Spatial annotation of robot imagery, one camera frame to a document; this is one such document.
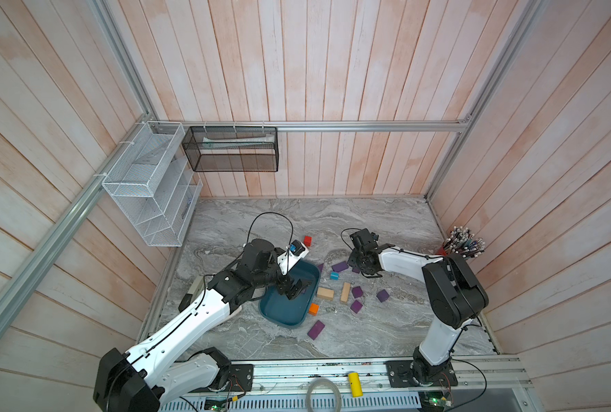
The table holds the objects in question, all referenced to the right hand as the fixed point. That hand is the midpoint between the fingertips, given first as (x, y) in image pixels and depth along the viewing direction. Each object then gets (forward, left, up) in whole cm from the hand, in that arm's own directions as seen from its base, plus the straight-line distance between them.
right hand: (354, 260), depth 99 cm
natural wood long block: (-14, +5, 0) cm, 15 cm away
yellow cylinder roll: (-42, +4, +2) cm, 42 cm away
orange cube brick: (-20, +16, +1) cm, 26 cm away
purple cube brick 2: (-19, +1, 0) cm, 19 cm away
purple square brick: (-13, 0, 0) cm, 13 cm away
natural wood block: (-15, +12, +2) cm, 19 cm away
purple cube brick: (-3, +6, 0) cm, 7 cm away
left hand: (-16, +21, +19) cm, 32 cm away
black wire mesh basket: (+37, +50, +26) cm, 68 cm away
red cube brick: (+8, +18, +1) cm, 20 cm away
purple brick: (-15, -8, +1) cm, 17 cm away
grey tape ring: (-42, +14, +4) cm, 44 cm away
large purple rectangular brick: (-27, +15, +1) cm, 31 cm away
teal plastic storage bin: (-21, +28, -1) cm, 35 cm away
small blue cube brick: (-7, +8, 0) cm, 11 cm away
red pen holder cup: (-2, -34, +16) cm, 38 cm away
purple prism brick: (-3, +13, +1) cm, 13 cm away
